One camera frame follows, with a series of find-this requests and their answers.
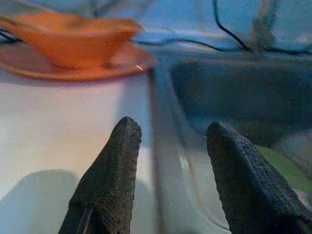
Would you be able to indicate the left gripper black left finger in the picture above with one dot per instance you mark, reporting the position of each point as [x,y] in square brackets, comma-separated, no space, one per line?
[109,182]

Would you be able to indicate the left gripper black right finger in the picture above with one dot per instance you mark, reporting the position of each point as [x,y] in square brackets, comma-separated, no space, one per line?
[248,190]

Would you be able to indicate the light green plate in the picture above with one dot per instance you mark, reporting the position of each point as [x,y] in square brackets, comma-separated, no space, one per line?
[280,168]

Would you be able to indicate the stainless steel sink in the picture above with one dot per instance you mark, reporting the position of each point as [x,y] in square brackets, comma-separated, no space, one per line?
[243,92]

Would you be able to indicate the orange plate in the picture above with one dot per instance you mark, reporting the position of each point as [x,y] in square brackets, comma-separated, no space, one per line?
[109,70]

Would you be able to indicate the orange bowl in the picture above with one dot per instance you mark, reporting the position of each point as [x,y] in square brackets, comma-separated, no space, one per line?
[78,41]

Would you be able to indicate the grey metal faucet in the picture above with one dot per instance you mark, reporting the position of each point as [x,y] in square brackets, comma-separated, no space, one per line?
[264,31]

